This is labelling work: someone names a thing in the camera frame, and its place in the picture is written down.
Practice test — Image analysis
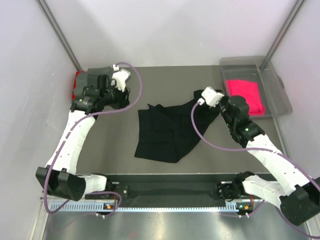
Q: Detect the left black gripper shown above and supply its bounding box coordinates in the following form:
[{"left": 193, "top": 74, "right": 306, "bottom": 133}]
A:
[{"left": 101, "top": 79, "right": 131, "bottom": 112}]

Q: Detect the black t shirt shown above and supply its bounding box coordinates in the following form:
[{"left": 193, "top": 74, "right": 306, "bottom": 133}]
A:
[{"left": 133, "top": 89, "right": 226, "bottom": 165}]

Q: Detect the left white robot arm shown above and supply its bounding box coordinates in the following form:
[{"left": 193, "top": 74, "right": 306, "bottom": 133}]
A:
[{"left": 35, "top": 69, "right": 131, "bottom": 201}]

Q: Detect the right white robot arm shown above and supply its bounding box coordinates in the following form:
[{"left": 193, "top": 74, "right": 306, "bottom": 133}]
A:
[{"left": 218, "top": 95, "right": 320, "bottom": 226}]

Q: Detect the pink t shirt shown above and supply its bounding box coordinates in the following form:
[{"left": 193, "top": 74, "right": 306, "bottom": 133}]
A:
[{"left": 226, "top": 79, "right": 266, "bottom": 116}]

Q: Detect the folded grey t shirt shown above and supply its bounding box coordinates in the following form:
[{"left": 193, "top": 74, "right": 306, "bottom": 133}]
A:
[{"left": 77, "top": 67, "right": 114, "bottom": 98}]

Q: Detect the folded red t shirt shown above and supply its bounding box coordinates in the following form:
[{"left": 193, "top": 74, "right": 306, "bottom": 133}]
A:
[{"left": 71, "top": 71, "right": 88, "bottom": 100}]

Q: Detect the clear plastic bin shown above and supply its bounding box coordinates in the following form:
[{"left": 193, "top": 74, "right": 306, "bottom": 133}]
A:
[{"left": 219, "top": 56, "right": 292, "bottom": 118}]

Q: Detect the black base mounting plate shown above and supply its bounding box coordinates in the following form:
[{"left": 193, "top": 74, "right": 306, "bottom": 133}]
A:
[{"left": 84, "top": 173, "right": 265, "bottom": 208}]

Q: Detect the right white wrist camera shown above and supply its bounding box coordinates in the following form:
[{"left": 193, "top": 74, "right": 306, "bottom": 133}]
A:
[{"left": 197, "top": 86, "right": 225, "bottom": 108}]

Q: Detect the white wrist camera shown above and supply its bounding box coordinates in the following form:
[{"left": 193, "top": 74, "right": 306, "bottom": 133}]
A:
[
  {"left": 111, "top": 64, "right": 131, "bottom": 92},
  {"left": 197, "top": 86, "right": 225, "bottom": 108}
]

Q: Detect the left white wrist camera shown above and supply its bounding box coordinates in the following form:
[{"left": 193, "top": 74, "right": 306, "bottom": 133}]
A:
[{"left": 111, "top": 64, "right": 131, "bottom": 92}]

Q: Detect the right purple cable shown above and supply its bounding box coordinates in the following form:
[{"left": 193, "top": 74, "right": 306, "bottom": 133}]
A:
[{"left": 190, "top": 101, "right": 320, "bottom": 238}]

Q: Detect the purple cable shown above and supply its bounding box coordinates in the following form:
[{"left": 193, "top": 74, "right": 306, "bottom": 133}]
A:
[
  {"left": 43, "top": 61, "right": 144, "bottom": 216},
  {"left": 190, "top": 101, "right": 320, "bottom": 238}
]

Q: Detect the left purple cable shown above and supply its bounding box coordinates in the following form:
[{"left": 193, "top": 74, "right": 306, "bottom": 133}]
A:
[{"left": 43, "top": 61, "right": 144, "bottom": 216}]

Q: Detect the left aluminium frame post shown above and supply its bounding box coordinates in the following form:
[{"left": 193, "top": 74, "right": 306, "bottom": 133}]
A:
[{"left": 36, "top": 0, "right": 83, "bottom": 71}]

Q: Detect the aluminium frame post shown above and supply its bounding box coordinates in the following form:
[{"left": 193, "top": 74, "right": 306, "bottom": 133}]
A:
[
  {"left": 259, "top": 0, "right": 307, "bottom": 72},
  {"left": 36, "top": 0, "right": 83, "bottom": 71}
]

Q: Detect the slotted cable duct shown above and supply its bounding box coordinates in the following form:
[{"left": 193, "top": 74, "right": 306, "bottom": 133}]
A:
[{"left": 48, "top": 201, "right": 253, "bottom": 214}]

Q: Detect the right aluminium frame post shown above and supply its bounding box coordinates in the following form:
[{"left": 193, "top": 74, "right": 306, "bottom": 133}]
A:
[{"left": 259, "top": 0, "right": 307, "bottom": 72}]

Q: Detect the aluminium rail frame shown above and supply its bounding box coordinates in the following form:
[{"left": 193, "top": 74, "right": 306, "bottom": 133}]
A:
[{"left": 31, "top": 197, "right": 320, "bottom": 240}]

